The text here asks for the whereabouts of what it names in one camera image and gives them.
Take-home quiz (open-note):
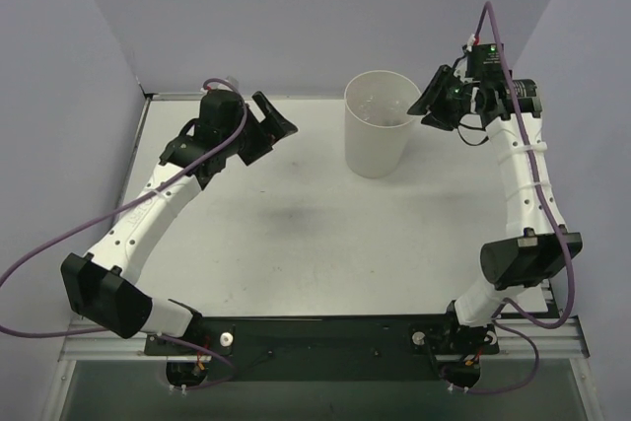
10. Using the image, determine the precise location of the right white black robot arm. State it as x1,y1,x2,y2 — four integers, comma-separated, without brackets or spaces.
408,43,583,327

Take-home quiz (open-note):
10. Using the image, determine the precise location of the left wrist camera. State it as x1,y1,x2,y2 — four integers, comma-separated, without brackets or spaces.
225,76,241,91

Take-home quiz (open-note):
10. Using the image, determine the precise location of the clear unlabelled plastic bottle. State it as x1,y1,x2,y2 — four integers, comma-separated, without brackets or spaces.
356,95,407,127

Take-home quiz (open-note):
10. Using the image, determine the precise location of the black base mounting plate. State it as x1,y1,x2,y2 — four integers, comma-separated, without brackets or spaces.
144,313,499,383

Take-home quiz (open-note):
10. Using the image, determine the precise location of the white paper bin cup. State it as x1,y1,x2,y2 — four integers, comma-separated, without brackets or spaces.
344,70,421,178

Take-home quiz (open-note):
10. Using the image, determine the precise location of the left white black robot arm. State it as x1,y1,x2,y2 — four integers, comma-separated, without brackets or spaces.
61,90,298,354

